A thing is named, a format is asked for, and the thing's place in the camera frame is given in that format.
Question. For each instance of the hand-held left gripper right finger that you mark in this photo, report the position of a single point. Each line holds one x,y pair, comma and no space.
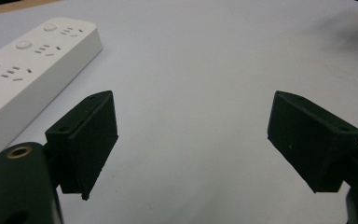
310,146

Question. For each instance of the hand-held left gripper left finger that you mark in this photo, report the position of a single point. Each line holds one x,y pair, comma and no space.
87,146

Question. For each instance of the white power strip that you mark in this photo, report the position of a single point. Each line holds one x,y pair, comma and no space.
21,77

